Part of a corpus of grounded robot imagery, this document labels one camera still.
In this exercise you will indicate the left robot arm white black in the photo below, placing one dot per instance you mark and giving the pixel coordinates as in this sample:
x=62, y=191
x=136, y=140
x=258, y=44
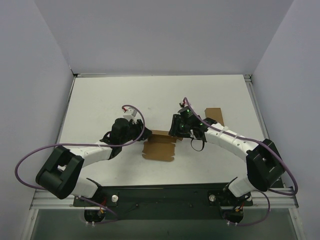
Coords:
x=60, y=174

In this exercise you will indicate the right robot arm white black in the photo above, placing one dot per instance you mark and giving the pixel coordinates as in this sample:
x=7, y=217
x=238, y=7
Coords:
x=263, y=169

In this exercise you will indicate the aluminium frame rail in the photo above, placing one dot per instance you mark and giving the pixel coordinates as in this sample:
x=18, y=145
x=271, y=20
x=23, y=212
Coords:
x=249, y=84

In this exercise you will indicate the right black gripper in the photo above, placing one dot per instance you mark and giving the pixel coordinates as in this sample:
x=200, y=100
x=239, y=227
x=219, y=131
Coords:
x=175, y=125

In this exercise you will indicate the small folded cardboard box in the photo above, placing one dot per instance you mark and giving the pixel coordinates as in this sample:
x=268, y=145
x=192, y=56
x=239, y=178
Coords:
x=215, y=114

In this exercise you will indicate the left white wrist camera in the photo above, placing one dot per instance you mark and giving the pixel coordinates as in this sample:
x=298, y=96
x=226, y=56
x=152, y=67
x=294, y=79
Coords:
x=129, y=114

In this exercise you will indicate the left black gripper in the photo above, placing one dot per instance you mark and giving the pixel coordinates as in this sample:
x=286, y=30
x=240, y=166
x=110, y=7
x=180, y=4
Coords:
x=139, y=128

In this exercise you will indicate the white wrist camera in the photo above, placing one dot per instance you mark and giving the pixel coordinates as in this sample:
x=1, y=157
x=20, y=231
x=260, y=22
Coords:
x=183, y=103
x=129, y=114

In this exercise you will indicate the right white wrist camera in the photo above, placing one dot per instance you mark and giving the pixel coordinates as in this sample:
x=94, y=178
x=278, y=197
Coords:
x=183, y=103

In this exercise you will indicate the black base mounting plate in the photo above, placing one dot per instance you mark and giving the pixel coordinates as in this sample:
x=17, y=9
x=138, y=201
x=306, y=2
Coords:
x=201, y=201

